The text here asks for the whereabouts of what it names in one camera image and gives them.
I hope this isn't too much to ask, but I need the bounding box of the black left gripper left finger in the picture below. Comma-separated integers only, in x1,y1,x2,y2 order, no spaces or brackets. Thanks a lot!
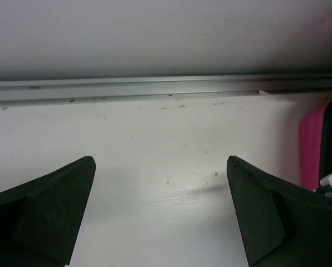
0,156,96,266

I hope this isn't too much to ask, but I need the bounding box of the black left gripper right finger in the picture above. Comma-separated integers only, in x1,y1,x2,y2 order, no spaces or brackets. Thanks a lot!
227,156,332,266

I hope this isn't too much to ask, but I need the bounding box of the pink suitcase with dark lining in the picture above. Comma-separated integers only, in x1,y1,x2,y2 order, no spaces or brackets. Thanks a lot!
299,99,332,191

